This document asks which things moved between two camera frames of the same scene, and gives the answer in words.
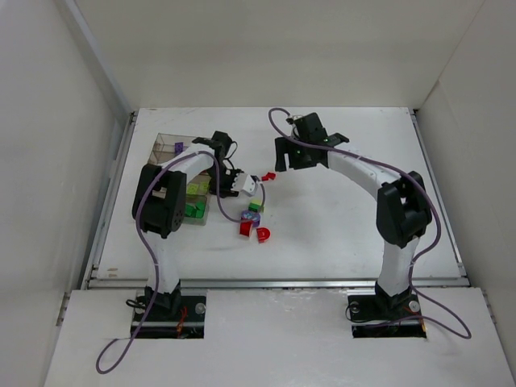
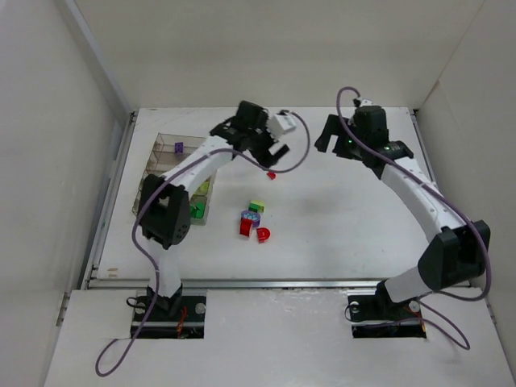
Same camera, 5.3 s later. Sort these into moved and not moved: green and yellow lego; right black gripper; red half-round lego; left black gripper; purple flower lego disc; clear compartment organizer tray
Moved: right black gripper; left black gripper
Not moved: clear compartment organizer tray; green and yellow lego; purple flower lego disc; red half-round lego
